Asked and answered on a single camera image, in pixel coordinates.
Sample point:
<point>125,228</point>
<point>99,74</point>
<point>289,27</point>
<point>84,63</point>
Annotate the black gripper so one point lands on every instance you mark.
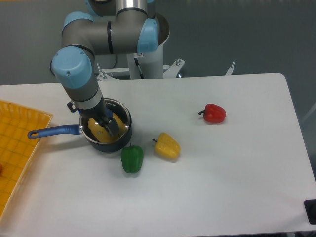
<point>101,114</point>

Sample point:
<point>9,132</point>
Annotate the glass pot lid blue knob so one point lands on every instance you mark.
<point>115,107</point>

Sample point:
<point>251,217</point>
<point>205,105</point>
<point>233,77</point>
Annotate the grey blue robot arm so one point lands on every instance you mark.
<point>132,31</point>

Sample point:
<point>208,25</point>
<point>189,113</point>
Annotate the yellow bread slice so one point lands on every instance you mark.
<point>102,135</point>

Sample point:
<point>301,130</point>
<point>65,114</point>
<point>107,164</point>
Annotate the green bell pepper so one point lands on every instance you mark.
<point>132,158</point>

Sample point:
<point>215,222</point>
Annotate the yellow bell pepper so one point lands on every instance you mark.
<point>166,146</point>

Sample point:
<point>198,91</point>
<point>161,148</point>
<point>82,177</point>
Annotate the yellow plastic basket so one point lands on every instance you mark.
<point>16,149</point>

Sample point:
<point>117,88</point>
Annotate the red bell pepper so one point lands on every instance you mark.
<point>213,114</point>

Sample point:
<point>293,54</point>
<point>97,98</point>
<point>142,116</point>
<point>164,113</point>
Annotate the black device at table edge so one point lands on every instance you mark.
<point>310,207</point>

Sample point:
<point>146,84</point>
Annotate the dark saucepan blue handle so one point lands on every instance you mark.
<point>75,130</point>

